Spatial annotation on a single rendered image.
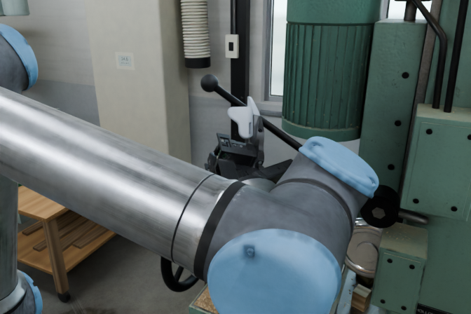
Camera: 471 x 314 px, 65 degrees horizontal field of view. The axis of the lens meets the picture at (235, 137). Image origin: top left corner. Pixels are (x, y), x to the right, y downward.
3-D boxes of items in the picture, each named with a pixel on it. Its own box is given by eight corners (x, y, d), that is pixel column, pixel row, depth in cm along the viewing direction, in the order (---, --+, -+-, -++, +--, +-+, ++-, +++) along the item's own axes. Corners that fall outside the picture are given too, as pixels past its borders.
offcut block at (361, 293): (369, 304, 85) (371, 290, 84) (363, 312, 83) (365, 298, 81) (357, 297, 87) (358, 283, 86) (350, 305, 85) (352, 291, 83)
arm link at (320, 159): (383, 207, 33) (311, 291, 39) (388, 163, 43) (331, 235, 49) (294, 148, 35) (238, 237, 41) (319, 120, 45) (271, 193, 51)
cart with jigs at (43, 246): (80, 218, 264) (66, 133, 242) (145, 238, 242) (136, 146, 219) (-11, 277, 208) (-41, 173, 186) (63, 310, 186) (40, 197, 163)
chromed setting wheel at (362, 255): (333, 261, 75) (339, 207, 71) (399, 280, 70) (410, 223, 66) (329, 270, 73) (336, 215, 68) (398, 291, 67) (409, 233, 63)
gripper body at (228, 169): (216, 128, 63) (229, 174, 54) (261, 138, 66) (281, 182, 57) (202, 163, 67) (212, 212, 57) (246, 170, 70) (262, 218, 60)
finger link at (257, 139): (256, 111, 64) (255, 159, 61) (264, 113, 65) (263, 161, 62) (245, 120, 68) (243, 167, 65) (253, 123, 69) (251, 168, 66)
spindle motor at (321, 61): (295, 113, 90) (303, -26, 79) (371, 124, 83) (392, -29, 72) (268, 136, 75) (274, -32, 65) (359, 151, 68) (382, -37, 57)
